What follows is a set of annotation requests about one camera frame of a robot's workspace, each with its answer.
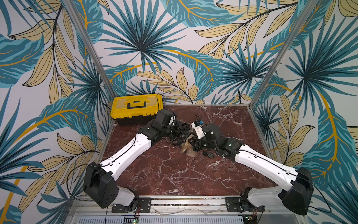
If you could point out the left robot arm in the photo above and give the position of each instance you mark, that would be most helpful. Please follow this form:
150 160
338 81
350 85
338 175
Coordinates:
100 178

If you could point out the beige striped cloth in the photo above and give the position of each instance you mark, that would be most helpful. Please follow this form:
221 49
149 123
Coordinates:
187 148

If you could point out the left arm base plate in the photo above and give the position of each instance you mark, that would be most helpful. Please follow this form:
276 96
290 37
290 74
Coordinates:
139 204

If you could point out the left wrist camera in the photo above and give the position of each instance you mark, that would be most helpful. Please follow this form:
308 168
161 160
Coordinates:
171 120

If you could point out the yellow black toolbox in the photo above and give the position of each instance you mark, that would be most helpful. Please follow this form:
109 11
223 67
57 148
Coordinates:
137 109

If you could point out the aluminium front rail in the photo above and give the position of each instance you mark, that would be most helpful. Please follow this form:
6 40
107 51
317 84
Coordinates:
180 210

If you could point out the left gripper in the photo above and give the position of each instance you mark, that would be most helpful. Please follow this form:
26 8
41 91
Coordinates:
181 132

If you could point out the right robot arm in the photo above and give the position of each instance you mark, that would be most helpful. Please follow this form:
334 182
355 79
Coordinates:
294 188

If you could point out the small olive watch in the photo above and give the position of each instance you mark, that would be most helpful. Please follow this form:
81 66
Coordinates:
208 154

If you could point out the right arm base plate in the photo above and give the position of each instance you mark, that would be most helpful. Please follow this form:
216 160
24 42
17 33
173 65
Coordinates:
241 205

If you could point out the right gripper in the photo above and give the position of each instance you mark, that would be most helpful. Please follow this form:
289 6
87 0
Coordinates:
197 143

